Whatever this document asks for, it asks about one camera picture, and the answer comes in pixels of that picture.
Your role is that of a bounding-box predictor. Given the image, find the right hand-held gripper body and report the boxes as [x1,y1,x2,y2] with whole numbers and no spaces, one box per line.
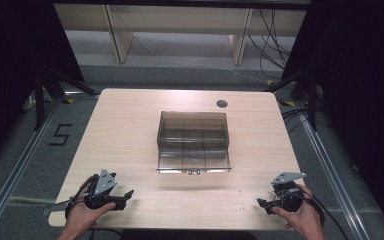
[270,171,307,214]

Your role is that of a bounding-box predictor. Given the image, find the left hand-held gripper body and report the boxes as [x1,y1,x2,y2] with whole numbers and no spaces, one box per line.
[83,168,119,211]

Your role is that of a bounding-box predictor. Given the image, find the person's right hand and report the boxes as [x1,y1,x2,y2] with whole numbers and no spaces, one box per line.
[272,184,327,237]

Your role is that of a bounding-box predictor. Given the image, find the person's left hand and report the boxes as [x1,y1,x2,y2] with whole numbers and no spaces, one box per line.
[64,176,117,233]

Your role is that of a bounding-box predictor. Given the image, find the small crumbs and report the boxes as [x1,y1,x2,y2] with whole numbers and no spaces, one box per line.
[237,189,247,212]

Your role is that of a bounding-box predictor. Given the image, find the smoky clear plastic drawer case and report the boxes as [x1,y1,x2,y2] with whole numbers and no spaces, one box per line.
[156,110,231,149]

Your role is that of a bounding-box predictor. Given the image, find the black metal stand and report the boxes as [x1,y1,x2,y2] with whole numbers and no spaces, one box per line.
[33,65,100,132]

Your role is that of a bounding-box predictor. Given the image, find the black curtain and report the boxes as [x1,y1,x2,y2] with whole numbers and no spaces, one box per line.
[281,0,384,240]
[0,0,85,173]

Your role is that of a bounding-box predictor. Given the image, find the beige wooden desk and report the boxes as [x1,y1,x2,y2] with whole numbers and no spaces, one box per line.
[53,3,308,66]

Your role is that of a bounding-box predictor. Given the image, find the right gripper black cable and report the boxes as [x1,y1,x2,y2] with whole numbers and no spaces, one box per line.
[274,184,349,240]

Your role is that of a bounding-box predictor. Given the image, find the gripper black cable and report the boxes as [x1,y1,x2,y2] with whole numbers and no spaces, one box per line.
[274,184,349,240]
[44,184,123,236]

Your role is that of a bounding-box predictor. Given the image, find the aluminium floor rail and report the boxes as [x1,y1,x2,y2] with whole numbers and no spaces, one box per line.
[281,99,370,240]
[0,89,91,240]

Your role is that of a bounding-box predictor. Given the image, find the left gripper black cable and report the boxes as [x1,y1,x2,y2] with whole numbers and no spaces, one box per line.
[44,184,123,236]

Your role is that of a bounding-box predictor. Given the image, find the black floor cable bundle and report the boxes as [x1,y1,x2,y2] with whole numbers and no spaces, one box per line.
[280,84,333,135]

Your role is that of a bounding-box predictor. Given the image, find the hanging black cable bundle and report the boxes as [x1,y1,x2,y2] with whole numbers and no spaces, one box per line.
[247,9,294,80]

